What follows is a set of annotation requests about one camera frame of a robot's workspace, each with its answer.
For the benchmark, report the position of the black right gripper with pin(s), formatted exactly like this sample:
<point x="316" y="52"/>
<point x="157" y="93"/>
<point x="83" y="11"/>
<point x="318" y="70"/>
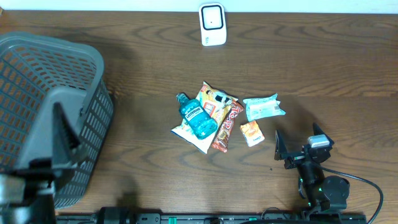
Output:
<point x="282" y="153"/>

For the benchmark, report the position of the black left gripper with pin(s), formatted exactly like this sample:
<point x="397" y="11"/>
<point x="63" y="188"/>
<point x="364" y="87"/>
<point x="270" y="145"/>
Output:
<point x="40" y="174"/>

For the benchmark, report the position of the small orange snack packet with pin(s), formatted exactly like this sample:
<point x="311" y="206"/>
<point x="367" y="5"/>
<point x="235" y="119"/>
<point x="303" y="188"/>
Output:
<point x="252" y="133"/>

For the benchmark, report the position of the green white packet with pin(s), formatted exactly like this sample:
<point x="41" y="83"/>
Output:
<point x="258" y="108"/>

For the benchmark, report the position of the orange red candy bar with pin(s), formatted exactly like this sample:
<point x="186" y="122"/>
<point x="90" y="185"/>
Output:
<point x="222" y="138"/>

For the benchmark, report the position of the yellow white snack bag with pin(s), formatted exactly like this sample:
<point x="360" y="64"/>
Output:
<point x="217" y="104"/>

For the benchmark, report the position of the blue Listerine mouthwash bottle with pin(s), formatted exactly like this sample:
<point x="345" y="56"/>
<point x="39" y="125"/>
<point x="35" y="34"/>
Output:
<point x="191" y="110"/>

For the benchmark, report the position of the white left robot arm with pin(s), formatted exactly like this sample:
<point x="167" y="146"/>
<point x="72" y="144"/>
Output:
<point x="40" y="210"/>

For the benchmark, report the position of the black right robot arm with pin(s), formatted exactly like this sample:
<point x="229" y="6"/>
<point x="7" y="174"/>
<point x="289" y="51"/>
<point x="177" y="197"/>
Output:
<point x="324" y="194"/>

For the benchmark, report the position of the white barcode scanner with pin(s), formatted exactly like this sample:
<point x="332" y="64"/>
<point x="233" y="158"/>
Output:
<point x="212" y="24"/>

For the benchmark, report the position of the grey plastic mesh basket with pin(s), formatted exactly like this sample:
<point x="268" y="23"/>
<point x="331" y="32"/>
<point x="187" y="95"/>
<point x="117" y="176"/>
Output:
<point x="36" y="73"/>

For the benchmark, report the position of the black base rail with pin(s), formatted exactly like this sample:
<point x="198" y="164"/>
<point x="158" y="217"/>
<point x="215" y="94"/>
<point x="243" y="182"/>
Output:
<point x="156" y="218"/>

